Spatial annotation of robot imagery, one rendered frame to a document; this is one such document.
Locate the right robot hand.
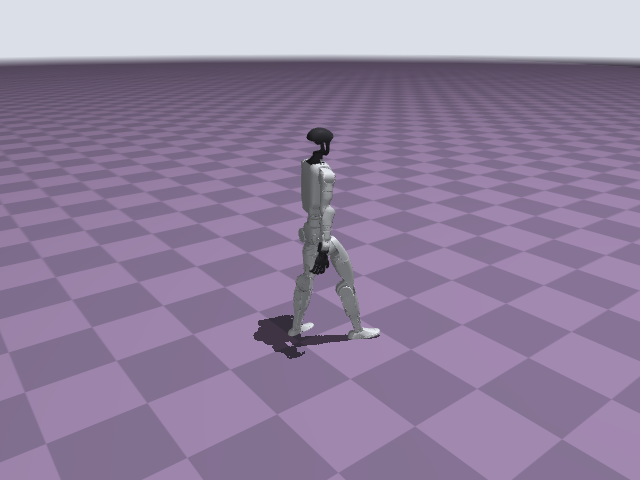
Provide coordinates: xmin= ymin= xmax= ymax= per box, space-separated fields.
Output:
xmin=309 ymin=242 xmax=329 ymax=275

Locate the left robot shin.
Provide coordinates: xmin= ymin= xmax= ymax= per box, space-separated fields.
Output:
xmin=292 ymin=275 xmax=313 ymax=330

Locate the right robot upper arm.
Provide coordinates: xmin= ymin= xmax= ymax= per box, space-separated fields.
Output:
xmin=318 ymin=168 xmax=335 ymax=216

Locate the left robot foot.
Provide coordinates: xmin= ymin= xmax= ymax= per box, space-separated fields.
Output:
xmin=288 ymin=323 xmax=314 ymax=336

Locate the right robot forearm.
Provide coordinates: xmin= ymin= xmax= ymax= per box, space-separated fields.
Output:
xmin=318 ymin=207 xmax=335 ymax=251

